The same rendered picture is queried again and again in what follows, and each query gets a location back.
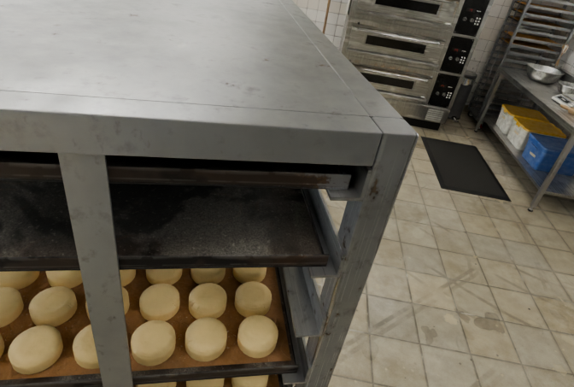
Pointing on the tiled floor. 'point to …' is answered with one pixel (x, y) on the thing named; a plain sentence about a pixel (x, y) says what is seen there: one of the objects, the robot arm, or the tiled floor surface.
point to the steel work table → (560, 185)
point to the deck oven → (419, 26)
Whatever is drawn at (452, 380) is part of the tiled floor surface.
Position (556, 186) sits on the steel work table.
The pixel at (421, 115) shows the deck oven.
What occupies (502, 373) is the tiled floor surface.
